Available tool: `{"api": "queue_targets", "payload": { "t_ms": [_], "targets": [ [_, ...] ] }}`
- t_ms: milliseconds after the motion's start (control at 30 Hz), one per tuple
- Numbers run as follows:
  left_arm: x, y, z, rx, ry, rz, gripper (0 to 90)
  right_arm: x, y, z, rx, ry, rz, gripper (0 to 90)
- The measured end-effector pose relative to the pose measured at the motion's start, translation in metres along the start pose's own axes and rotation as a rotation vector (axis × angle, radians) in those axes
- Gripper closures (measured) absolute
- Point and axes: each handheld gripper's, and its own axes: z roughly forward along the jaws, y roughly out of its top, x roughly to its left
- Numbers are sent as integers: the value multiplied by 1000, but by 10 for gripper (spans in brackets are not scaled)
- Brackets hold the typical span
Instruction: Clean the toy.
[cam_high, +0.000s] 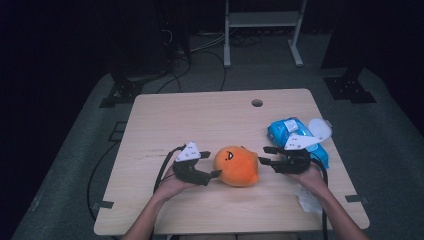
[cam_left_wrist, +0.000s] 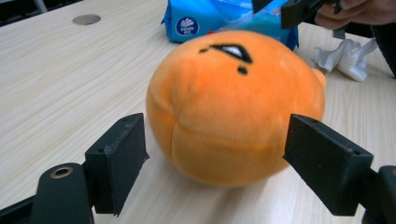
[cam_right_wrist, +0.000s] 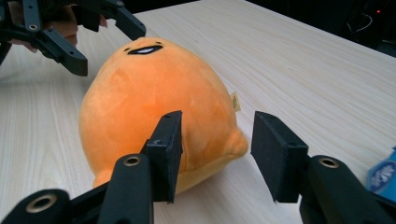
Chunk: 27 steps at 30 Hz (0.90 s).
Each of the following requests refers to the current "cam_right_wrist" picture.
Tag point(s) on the dark equipment with red light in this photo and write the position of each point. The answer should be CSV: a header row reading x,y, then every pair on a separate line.
x,y
370,25

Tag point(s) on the blue wet wipes pack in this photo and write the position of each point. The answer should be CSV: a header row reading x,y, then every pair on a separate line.
x,y
383,179

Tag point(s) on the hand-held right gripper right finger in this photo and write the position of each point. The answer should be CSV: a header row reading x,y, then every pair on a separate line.
x,y
277,155

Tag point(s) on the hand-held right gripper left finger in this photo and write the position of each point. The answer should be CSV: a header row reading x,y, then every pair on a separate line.
x,y
165,155

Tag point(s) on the orange plush toy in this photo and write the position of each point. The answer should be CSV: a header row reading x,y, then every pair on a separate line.
x,y
149,109

